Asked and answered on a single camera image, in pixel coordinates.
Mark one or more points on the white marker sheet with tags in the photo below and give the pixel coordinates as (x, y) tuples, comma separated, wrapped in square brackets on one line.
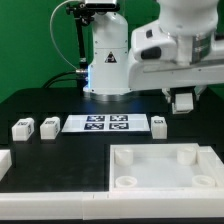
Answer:
[(106, 123)]

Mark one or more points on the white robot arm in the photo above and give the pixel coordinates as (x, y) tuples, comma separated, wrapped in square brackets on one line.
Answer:
[(107, 74)]

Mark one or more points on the white U-shaped obstacle fence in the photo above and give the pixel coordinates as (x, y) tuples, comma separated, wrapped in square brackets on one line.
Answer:
[(188, 203)]

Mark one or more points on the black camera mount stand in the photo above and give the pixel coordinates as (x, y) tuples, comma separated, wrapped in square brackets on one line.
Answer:
[(83, 15)]

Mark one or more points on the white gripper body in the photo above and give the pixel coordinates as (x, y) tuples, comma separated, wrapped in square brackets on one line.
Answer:
[(163, 60)]

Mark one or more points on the white square table top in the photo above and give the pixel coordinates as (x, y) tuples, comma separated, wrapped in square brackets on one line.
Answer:
[(145, 167)]

